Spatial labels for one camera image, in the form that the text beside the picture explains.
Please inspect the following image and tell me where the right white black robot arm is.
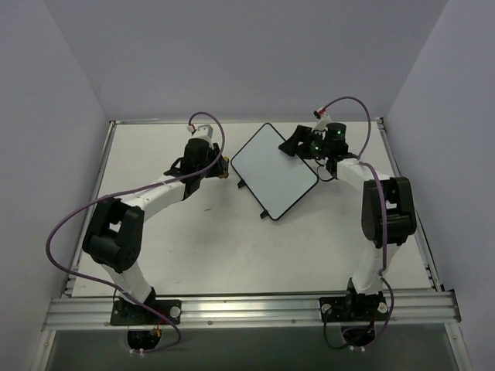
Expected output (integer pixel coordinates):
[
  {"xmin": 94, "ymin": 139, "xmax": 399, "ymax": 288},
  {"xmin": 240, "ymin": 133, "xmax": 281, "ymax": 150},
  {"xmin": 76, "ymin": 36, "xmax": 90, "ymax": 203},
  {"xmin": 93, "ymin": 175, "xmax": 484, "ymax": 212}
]
[{"xmin": 278, "ymin": 122, "xmax": 417, "ymax": 319}]

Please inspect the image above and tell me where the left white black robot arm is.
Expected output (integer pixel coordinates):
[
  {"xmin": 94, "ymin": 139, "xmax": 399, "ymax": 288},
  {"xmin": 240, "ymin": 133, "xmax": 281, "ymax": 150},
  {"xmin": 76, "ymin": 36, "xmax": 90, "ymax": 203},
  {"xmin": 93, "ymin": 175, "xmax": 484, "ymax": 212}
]
[{"xmin": 82, "ymin": 138, "xmax": 228, "ymax": 324}]

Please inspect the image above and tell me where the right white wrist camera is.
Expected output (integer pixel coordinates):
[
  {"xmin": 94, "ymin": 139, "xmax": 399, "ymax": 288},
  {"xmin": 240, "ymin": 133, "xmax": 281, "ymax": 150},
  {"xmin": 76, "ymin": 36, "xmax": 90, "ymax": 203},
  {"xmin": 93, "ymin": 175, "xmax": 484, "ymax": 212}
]
[{"xmin": 312, "ymin": 107, "xmax": 332, "ymax": 131}]

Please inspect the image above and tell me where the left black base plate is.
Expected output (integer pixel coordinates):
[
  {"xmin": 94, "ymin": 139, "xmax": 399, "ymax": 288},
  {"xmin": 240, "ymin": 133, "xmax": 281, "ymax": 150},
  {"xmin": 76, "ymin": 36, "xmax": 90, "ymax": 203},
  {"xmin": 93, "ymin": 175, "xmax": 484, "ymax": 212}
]
[{"xmin": 110, "ymin": 298, "xmax": 182, "ymax": 326}]

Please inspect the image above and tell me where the black thin cable right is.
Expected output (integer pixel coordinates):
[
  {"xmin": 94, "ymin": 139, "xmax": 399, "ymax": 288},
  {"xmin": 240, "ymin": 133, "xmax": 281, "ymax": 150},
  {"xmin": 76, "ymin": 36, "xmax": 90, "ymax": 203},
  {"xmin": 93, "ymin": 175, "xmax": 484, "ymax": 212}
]
[{"xmin": 322, "ymin": 297, "xmax": 387, "ymax": 351}]

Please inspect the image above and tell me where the small whiteboard black frame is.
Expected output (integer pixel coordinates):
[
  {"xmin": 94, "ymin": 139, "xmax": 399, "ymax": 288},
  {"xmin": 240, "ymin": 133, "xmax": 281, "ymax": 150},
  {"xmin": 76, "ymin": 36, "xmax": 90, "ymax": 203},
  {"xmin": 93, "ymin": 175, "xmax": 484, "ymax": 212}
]
[{"xmin": 230, "ymin": 123, "xmax": 319, "ymax": 221}]

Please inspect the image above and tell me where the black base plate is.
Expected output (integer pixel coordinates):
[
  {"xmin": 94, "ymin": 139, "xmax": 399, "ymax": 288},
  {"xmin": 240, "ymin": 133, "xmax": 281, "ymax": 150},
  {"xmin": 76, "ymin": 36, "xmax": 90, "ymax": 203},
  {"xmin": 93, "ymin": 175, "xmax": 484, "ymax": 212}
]
[
  {"xmin": 110, "ymin": 298, "xmax": 182, "ymax": 326},
  {"xmin": 319, "ymin": 295, "xmax": 389, "ymax": 322}
]

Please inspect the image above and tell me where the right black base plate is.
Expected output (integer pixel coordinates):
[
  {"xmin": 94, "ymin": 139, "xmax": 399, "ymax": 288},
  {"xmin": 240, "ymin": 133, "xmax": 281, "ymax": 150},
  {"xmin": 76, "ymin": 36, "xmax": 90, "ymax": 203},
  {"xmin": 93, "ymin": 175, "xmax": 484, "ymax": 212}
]
[{"xmin": 319, "ymin": 295, "xmax": 389, "ymax": 322}]

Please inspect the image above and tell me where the yellow sponge eraser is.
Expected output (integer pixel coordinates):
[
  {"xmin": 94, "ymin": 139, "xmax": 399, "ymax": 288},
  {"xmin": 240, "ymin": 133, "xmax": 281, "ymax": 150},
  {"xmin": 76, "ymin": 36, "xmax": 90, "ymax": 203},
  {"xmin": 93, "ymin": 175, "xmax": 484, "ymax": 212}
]
[{"xmin": 217, "ymin": 156, "xmax": 229, "ymax": 179}]

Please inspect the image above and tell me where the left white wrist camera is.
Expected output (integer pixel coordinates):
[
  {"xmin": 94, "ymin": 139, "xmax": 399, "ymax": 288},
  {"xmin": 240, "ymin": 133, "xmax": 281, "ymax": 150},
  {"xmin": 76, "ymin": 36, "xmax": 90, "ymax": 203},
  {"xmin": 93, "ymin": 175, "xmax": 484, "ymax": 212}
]
[{"xmin": 187, "ymin": 124, "xmax": 213, "ymax": 141}]

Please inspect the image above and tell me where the aluminium front rail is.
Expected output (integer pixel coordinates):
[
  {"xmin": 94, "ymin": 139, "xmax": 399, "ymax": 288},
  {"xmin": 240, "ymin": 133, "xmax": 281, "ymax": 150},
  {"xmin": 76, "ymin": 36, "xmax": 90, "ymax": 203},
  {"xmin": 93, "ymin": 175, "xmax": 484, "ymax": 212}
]
[{"xmin": 43, "ymin": 289, "xmax": 461, "ymax": 331}]

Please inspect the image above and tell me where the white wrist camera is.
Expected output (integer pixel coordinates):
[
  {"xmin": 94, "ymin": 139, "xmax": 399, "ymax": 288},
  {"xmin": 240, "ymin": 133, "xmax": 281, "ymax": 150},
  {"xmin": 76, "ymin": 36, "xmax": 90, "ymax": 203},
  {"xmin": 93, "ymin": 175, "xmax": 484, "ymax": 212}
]
[
  {"xmin": 187, "ymin": 124, "xmax": 213, "ymax": 141},
  {"xmin": 312, "ymin": 107, "xmax": 332, "ymax": 131}
]

